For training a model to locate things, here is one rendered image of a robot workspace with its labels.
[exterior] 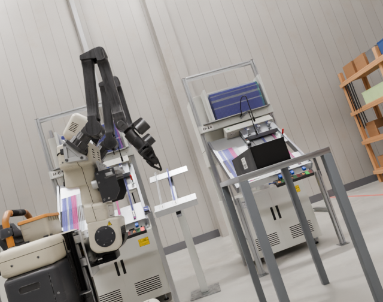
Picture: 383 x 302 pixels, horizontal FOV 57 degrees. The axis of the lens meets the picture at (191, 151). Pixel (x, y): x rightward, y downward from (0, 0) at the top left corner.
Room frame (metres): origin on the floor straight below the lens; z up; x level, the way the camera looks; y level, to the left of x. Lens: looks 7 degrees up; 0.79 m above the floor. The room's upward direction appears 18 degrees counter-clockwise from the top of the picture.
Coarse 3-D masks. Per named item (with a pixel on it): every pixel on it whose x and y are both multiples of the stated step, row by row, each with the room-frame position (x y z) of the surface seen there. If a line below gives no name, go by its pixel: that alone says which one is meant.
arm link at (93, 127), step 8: (80, 56) 1.67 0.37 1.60; (88, 56) 1.68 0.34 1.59; (88, 64) 1.68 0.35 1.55; (88, 72) 1.69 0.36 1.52; (88, 80) 1.69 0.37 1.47; (88, 88) 1.68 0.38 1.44; (96, 88) 1.72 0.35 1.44; (88, 96) 1.68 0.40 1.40; (96, 96) 1.70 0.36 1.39; (88, 104) 1.68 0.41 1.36; (96, 104) 1.69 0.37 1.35; (88, 112) 1.68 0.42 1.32; (96, 112) 1.68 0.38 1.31; (88, 120) 1.66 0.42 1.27; (96, 120) 1.66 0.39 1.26; (88, 128) 1.66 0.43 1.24; (96, 128) 1.66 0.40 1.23; (104, 128) 1.76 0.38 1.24
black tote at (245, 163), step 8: (264, 144) 1.70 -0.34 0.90; (272, 144) 1.70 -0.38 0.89; (280, 144) 1.70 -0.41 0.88; (248, 152) 1.75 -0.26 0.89; (256, 152) 1.69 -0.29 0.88; (264, 152) 1.69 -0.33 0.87; (272, 152) 1.70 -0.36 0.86; (280, 152) 1.70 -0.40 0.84; (288, 152) 1.70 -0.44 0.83; (232, 160) 2.23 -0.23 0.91; (240, 160) 2.00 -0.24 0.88; (248, 160) 1.80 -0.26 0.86; (256, 160) 1.69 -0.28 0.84; (264, 160) 1.69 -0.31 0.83; (272, 160) 1.70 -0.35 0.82; (280, 160) 1.70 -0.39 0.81; (240, 168) 2.08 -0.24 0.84; (248, 168) 1.87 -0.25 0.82; (256, 168) 1.71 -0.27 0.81
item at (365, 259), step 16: (288, 160) 1.64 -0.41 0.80; (304, 160) 1.64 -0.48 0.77; (240, 176) 1.62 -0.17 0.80; (256, 176) 1.62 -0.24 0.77; (288, 176) 2.31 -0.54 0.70; (336, 176) 1.65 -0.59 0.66; (224, 192) 2.28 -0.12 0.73; (336, 192) 1.66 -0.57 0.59; (256, 208) 1.62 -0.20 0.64; (240, 224) 2.28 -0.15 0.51; (256, 224) 1.62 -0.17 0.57; (304, 224) 2.31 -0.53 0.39; (352, 224) 1.65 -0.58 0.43; (240, 240) 2.28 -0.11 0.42; (352, 240) 1.68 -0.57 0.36; (272, 256) 1.62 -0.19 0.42; (368, 256) 1.65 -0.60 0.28; (256, 272) 2.28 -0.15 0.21; (272, 272) 1.62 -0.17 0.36; (320, 272) 2.31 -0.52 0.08; (368, 272) 1.65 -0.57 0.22; (256, 288) 2.28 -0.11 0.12
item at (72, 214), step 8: (64, 200) 3.04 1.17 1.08; (72, 200) 3.03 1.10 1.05; (80, 200) 3.02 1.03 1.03; (64, 208) 2.98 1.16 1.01; (72, 208) 2.97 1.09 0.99; (80, 208) 2.96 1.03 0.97; (64, 216) 2.91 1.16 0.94; (72, 216) 2.90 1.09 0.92; (80, 216) 2.90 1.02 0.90; (64, 224) 2.86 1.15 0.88; (72, 224) 2.85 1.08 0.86; (80, 224) 2.84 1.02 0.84
